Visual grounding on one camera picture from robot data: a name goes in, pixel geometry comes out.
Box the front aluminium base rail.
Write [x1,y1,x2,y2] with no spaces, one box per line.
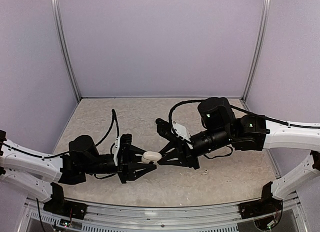
[22,192,306,232]

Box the right aluminium frame post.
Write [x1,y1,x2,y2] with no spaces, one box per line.
[241,0,271,104]

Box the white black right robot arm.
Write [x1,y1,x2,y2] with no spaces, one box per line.
[156,97,320,214]

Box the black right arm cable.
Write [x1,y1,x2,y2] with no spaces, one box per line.
[168,99,320,130]

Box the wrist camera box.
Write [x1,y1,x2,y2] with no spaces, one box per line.
[113,134,132,167]
[155,118,191,144]

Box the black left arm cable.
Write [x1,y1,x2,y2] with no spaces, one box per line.
[0,108,120,159]

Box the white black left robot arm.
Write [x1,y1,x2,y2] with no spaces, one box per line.
[0,131,162,215]

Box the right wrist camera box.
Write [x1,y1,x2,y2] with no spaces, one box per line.
[155,118,191,144]

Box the aluminium frame post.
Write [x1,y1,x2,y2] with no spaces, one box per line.
[51,0,82,104]
[241,0,271,104]

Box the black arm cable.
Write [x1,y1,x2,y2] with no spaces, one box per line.
[0,108,120,159]
[168,99,320,130]

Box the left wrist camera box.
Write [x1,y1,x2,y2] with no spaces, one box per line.
[113,134,132,167]

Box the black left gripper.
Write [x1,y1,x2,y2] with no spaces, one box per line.
[82,145,157,184]

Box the white earbud charging case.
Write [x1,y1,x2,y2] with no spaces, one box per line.
[141,151,162,164]

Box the left aluminium frame post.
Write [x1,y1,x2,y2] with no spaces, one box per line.
[51,0,82,104]

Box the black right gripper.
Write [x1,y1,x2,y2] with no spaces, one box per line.
[157,126,233,170]

